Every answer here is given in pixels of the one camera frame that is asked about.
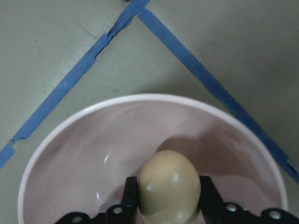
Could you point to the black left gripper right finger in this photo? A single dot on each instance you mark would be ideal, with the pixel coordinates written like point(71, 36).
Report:
point(210, 202)

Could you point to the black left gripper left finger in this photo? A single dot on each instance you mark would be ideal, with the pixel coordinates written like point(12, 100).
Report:
point(130, 199)

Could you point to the brown egg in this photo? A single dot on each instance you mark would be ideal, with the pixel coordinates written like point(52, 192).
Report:
point(169, 189)

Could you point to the pink bowl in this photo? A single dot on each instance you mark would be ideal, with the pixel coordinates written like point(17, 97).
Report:
point(83, 163)

